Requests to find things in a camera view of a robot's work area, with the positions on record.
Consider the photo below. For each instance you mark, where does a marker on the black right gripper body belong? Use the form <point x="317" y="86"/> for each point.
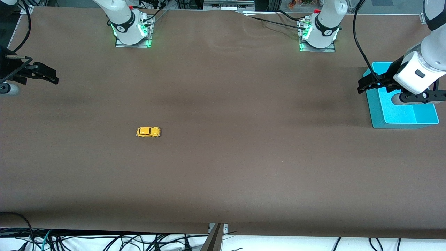
<point x="7" y="68"/>

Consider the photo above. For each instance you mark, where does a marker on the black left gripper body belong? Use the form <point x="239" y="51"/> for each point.
<point x="387" y="78"/>

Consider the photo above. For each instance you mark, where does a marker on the yellow toy beetle car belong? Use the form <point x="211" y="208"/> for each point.
<point x="148" y="131"/>

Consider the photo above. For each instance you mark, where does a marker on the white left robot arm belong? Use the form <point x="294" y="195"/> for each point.
<point x="428" y="59"/>

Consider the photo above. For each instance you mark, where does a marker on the teal plastic storage bin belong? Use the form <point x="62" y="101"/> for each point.
<point x="400" y="113"/>

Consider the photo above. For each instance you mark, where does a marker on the colourful shelf items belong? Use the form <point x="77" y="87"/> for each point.
<point x="301" y="3"/>

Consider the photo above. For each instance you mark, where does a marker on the white power strip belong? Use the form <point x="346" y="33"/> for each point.
<point x="228" y="7"/>

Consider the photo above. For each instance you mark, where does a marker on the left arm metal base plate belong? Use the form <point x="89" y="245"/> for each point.
<point x="331" y="49"/>

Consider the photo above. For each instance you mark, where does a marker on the aluminium corner bracket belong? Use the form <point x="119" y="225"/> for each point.
<point x="27" y="9"/>
<point x="423" y="19"/>

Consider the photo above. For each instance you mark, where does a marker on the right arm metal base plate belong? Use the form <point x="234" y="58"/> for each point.
<point x="120" y="43"/>

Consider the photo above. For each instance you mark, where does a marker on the aluminium frame post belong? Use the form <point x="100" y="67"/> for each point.
<point x="213" y="240"/>

